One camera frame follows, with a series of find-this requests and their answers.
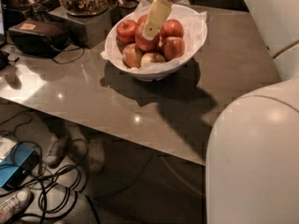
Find red-yellow apple front left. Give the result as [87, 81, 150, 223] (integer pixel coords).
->
[122, 43, 143, 68]

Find black headset cable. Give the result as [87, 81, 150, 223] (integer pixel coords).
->
[50, 45, 86, 65]

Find black VR headset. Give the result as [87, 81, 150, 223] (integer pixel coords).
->
[8, 19, 70, 58]

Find dark square pedestal block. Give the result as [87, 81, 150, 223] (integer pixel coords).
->
[49, 7, 112, 49]

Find black floor cables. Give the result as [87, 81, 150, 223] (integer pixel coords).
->
[0, 112, 101, 224]

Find red apple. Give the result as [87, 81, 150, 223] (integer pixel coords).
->
[161, 36, 185, 61]
[160, 19, 184, 41]
[117, 20, 137, 44]
[135, 23, 160, 51]
[137, 14, 148, 25]

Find black cup with spoon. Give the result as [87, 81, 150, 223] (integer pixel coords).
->
[117, 0, 138, 18]

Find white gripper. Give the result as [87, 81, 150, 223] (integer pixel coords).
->
[142, 0, 189, 40]

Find white paper bowl liner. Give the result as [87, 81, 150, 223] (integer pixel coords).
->
[100, 0, 208, 76]

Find blue box on floor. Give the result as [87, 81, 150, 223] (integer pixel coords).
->
[0, 144, 38, 190]

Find white bowl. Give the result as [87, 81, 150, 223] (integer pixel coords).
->
[104, 3, 208, 82]

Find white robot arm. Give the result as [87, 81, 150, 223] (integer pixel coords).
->
[206, 0, 299, 224]

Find yellow-red apple front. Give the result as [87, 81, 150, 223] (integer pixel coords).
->
[141, 51, 166, 66]

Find white sneaker bottom left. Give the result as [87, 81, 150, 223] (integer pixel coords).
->
[0, 189, 33, 224]

